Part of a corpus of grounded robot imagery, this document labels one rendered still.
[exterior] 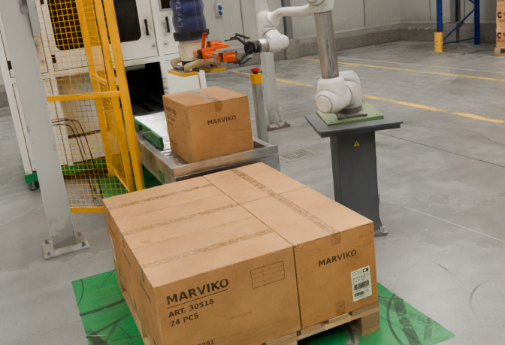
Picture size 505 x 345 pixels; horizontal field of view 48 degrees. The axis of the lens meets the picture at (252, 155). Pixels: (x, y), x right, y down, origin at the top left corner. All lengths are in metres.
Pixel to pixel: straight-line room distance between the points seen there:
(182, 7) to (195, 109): 0.64
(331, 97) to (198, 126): 0.84
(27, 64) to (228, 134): 1.35
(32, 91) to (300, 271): 2.24
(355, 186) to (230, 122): 0.88
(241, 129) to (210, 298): 1.54
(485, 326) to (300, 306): 0.87
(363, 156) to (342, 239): 1.14
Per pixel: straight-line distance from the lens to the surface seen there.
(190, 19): 3.65
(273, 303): 2.44
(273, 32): 3.68
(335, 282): 2.56
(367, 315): 2.73
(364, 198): 3.63
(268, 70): 6.67
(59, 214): 4.12
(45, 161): 4.02
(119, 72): 4.05
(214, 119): 3.52
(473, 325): 2.88
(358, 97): 3.50
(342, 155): 3.51
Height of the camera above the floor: 1.56
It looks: 16 degrees down
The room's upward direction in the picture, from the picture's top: 7 degrees counter-clockwise
